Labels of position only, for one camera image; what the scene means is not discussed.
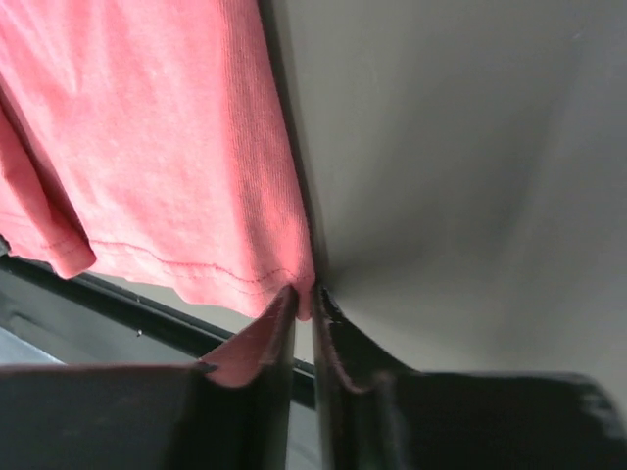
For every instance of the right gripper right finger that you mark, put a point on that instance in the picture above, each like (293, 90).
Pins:
(375, 412)

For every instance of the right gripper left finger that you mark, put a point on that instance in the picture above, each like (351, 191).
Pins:
(227, 410)

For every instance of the salmon pink t-shirt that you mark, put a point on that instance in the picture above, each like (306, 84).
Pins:
(145, 140)

